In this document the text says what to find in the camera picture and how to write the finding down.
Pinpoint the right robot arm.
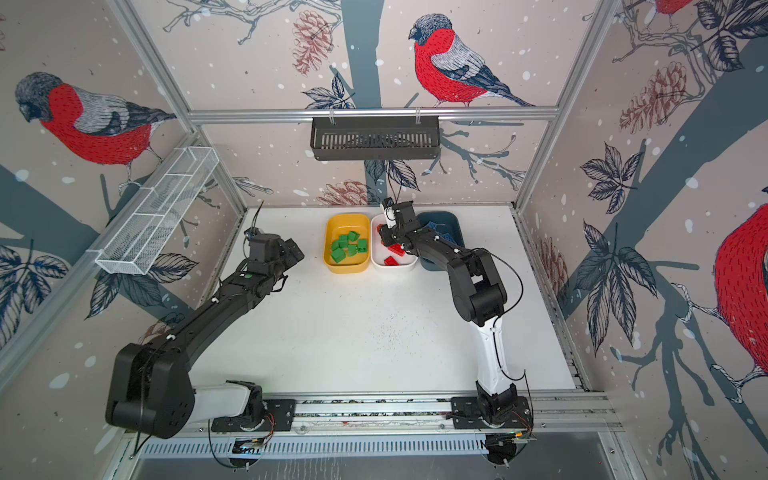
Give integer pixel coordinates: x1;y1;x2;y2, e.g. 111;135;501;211
378;198;532;430

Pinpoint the white wire mesh basket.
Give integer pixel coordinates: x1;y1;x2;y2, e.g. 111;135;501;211
95;146;219;275

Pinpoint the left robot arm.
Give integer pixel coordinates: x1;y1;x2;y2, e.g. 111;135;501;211
105;228;304;439

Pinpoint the teal plastic bin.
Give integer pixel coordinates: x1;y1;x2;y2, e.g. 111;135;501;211
417;211;465;272

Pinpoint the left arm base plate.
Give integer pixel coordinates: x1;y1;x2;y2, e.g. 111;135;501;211
211;399;296;434

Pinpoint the black hanging wire basket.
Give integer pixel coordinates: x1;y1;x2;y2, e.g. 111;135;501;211
310;116;441;161

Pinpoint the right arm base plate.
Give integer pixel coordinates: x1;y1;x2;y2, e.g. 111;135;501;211
446;396;533;431

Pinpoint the green rounded lego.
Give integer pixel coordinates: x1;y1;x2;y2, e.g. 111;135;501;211
331;248;346;263

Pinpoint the white plastic bin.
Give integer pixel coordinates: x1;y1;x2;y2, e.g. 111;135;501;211
370;214;418;274

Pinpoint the yellow plastic bin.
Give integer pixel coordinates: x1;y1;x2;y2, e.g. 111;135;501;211
323;213;371;274

